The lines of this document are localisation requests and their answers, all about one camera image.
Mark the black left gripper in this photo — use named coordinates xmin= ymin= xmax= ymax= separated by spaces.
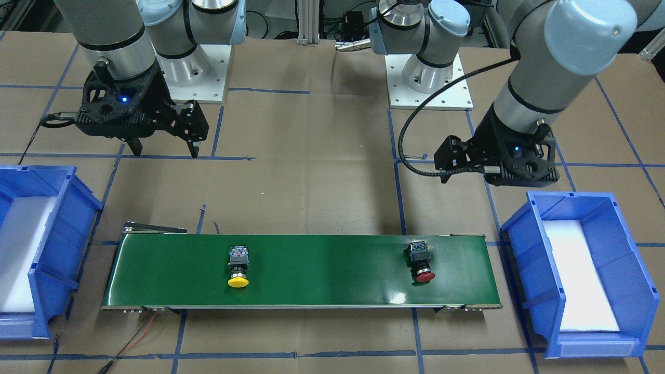
xmin=471 ymin=106 xmax=559 ymax=188

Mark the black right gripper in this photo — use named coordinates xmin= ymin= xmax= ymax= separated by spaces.
xmin=74 ymin=64 xmax=209 ymax=158

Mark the red push button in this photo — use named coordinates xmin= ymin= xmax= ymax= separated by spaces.
xmin=404 ymin=240 xmax=435 ymax=283

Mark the yellow push button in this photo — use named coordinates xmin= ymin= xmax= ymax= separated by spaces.
xmin=228 ymin=245 xmax=249 ymax=288

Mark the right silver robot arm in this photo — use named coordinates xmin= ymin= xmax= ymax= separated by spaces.
xmin=39 ymin=1 xmax=246 ymax=158

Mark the green conveyor belt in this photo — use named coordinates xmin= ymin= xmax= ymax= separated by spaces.
xmin=102 ymin=232 xmax=502 ymax=310

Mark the blue bin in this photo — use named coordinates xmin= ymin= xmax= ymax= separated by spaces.
xmin=1 ymin=165 xmax=102 ymax=340
xmin=503 ymin=190 xmax=660 ymax=359

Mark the black braided cable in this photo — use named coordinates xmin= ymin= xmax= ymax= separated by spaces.
xmin=397 ymin=57 xmax=520 ymax=178

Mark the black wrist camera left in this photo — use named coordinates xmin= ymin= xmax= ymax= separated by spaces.
xmin=434 ymin=135 xmax=471 ymax=171

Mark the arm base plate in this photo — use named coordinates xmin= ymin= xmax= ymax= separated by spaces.
xmin=385 ymin=55 xmax=473 ymax=111
xmin=157 ymin=45 xmax=231 ymax=104

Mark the aluminium frame post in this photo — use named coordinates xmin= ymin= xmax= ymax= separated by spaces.
xmin=296 ymin=0 xmax=322 ymax=45

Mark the red black wire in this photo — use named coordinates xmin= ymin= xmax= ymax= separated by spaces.
xmin=99 ymin=311 xmax=159 ymax=374

